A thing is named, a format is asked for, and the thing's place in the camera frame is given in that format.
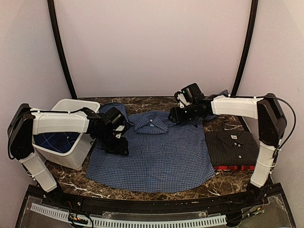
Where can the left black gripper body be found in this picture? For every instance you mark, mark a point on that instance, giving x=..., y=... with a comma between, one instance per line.
x=110, y=144

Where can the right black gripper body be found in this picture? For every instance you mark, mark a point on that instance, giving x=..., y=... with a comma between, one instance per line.
x=189, y=115

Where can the blue checked long sleeve shirt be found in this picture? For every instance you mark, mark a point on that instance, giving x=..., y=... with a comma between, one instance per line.
x=163, y=156

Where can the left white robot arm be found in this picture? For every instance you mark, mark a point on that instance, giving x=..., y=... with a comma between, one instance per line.
x=107, y=128

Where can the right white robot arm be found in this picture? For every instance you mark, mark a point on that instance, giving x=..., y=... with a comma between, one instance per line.
x=265, y=109

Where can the white plastic bin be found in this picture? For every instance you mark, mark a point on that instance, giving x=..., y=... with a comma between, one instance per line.
x=76, y=156

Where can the dark blue plaid shirt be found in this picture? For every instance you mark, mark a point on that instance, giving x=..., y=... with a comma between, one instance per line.
x=57, y=142

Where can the folded black striped shirt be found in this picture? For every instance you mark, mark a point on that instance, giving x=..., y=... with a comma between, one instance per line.
x=232, y=148

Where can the folded red plaid shirt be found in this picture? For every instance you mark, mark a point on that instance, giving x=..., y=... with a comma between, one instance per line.
x=234, y=168

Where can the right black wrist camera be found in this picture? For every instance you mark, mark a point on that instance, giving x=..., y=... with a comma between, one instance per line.
x=191, y=94

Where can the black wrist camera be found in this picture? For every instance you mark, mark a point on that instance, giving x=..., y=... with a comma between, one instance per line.
x=118, y=122
x=191, y=94

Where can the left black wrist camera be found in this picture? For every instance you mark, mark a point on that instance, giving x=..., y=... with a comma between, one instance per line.
x=118, y=122

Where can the white slotted cable duct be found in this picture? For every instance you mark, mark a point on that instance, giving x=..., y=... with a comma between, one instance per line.
x=131, y=220

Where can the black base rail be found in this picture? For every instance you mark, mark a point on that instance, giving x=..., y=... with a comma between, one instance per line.
x=267, y=210

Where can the right black frame post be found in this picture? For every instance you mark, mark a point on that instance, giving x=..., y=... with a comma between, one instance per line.
x=246, y=47

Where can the black frame post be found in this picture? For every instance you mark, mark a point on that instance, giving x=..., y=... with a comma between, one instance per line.
x=246, y=47
x=60, y=49

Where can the left black frame post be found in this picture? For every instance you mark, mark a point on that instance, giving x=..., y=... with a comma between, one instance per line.
x=60, y=49

